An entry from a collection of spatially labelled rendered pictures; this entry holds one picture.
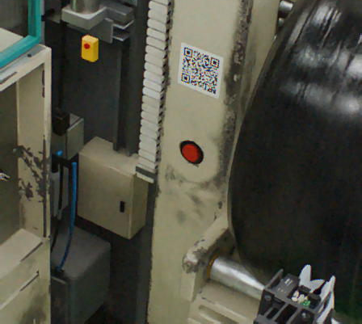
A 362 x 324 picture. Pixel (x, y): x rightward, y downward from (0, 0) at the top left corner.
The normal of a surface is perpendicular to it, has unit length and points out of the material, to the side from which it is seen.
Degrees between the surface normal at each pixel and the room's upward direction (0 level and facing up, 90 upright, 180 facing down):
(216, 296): 0
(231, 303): 0
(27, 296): 90
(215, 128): 90
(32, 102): 90
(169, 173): 90
